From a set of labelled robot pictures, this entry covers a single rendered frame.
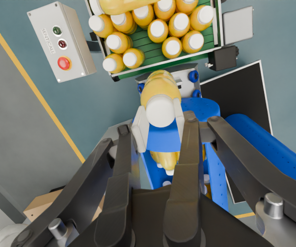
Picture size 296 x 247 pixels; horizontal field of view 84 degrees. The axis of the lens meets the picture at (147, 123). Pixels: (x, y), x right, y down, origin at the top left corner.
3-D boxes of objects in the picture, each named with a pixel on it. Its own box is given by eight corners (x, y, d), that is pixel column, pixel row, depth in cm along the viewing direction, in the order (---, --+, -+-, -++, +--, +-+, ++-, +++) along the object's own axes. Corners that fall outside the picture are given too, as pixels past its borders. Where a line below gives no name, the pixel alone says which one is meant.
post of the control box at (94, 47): (126, 52, 150) (71, 54, 59) (125, 47, 149) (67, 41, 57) (131, 51, 149) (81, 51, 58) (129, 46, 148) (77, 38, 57)
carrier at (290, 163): (236, 107, 147) (212, 129, 157) (325, 174, 67) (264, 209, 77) (258, 125, 152) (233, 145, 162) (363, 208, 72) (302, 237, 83)
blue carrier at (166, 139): (173, 239, 102) (180, 304, 76) (135, 107, 69) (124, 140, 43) (220, 233, 99) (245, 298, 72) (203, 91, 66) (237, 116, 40)
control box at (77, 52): (73, 78, 62) (57, 83, 53) (48, 18, 55) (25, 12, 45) (97, 72, 61) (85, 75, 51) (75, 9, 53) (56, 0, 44)
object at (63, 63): (62, 70, 51) (60, 71, 50) (57, 58, 50) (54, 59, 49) (72, 67, 51) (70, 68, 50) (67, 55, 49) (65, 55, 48)
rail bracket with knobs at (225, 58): (203, 70, 67) (210, 73, 57) (201, 51, 64) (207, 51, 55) (228, 63, 65) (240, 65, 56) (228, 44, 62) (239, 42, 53)
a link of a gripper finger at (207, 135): (186, 132, 14) (225, 125, 13) (181, 111, 18) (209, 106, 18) (189, 147, 14) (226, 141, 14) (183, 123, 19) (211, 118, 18)
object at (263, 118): (228, 194, 207) (233, 204, 193) (193, 82, 156) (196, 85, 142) (274, 184, 195) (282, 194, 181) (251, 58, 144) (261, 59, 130)
